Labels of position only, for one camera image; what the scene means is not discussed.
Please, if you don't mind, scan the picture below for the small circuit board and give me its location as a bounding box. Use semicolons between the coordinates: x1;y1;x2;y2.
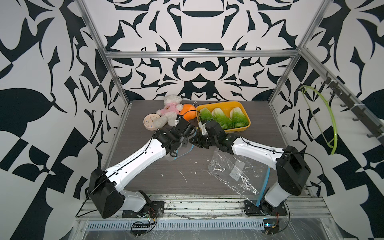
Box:
131;222;157;237
263;219;280;236

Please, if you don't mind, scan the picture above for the chinese cabbage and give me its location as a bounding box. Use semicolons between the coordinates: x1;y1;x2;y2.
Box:
212;108;234;130
200;108;214;122
230;107;249;128

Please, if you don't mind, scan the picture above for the green hoop on wall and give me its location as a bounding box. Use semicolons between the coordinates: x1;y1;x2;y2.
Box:
299;85;339;155

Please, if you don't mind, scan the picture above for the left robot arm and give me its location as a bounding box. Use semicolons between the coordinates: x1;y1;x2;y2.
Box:
88;119;195;219

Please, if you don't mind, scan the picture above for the left small circuit board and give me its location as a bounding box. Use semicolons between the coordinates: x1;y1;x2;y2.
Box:
131;222;157;237

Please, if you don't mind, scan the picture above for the small pink alarm clock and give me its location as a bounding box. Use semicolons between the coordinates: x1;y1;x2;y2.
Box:
143;114;160;131

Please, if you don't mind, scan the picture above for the right small circuit board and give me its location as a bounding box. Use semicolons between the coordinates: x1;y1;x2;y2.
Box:
263;219;280;236

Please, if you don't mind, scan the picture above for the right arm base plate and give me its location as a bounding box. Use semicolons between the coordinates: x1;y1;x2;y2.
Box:
244;200;288;217

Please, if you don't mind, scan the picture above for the yellow plastic tray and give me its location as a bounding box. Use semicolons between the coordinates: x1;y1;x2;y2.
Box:
196;101;251;133

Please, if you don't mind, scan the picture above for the white teddy bear pink shirt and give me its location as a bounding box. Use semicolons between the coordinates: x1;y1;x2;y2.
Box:
154;95;183;129

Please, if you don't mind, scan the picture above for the orange plush toy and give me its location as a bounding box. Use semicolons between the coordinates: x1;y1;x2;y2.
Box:
180;104;197;122

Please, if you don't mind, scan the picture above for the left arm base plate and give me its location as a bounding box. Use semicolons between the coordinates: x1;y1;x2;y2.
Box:
122;201;165;219

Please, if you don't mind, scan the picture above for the clear zipper bag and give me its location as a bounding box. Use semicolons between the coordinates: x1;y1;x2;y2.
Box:
165;138;194;162
208;149;271;207

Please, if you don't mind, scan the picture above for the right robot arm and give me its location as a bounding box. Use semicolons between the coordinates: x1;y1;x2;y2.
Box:
189;121;311;208

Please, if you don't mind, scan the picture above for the black hook rack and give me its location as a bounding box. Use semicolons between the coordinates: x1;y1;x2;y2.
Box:
320;72;384;145

